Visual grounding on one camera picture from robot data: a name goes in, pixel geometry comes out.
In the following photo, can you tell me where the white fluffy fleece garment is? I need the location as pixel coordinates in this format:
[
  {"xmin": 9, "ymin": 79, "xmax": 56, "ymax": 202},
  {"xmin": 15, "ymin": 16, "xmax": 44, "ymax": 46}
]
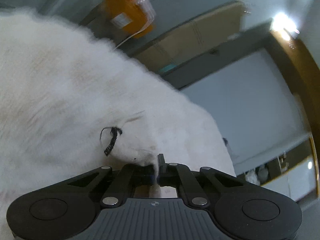
[{"xmin": 1, "ymin": 9, "xmax": 235, "ymax": 239}]

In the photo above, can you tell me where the black zipper pull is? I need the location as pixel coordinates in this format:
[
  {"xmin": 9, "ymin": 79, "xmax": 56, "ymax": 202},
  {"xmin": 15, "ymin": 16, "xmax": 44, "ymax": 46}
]
[{"xmin": 99, "ymin": 126, "xmax": 123, "ymax": 157}]

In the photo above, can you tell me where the orange plastic container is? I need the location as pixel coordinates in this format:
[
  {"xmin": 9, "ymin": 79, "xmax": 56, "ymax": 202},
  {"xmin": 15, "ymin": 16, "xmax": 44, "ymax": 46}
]
[{"xmin": 102, "ymin": 0, "xmax": 156, "ymax": 38}]

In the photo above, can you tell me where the wooden frame shelf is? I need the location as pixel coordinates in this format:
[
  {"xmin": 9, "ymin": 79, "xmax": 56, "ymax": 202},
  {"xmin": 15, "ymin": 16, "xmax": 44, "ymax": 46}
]
[{"xmin": 269, "ymin": 28, "xmax": 320, "ymax": 136}]

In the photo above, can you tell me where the cardboard box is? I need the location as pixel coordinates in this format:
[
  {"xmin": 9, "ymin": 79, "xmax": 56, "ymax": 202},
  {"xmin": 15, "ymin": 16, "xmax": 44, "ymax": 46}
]
[{"xmin": 133, "ymin": 2, "xmax": 244, "ymax": 72}]

